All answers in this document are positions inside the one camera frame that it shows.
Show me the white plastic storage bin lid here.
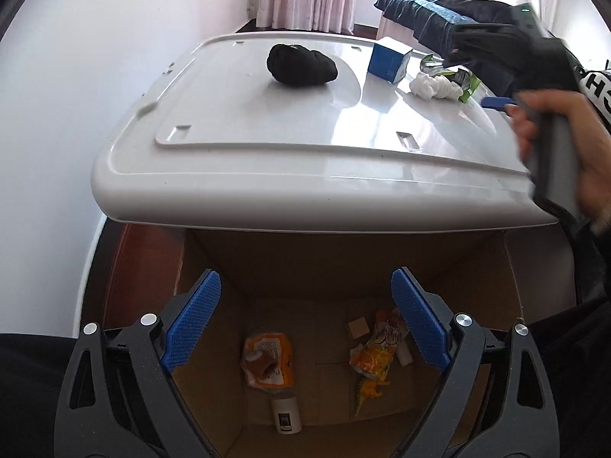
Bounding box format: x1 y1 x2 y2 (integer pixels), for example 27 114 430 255
91 32 553 234

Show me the person right hand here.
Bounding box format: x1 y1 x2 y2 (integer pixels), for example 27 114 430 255
505 90 610 236

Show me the cardboard trash box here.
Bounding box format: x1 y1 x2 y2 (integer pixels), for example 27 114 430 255
105 224 575 457

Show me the orange toy dinosaur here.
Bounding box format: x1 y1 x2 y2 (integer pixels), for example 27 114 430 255
354 376 390 416

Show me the black sock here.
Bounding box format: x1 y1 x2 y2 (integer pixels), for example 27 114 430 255
266 44 339 87

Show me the white tissue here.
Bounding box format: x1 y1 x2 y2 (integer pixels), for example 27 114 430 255
409 73 463 102

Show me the orange juice drink pouch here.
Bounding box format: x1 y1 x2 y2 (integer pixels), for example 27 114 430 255
349 308 408 382

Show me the blue white carton box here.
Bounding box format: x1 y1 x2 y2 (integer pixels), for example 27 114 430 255
368 42 412 85

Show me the orange white plastic package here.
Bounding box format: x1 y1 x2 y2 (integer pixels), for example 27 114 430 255
241 332 295 392

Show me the black white lettered pillow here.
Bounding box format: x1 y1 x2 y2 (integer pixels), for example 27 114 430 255
575 64 611 131

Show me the white cylindrical bottle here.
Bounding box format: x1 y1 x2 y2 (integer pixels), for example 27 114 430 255
272 394 302 435

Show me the green snack wrapper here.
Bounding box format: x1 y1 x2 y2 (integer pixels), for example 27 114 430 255
419 54 482 103

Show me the small wooden block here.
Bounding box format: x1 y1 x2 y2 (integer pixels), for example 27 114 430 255
346 316 370 340

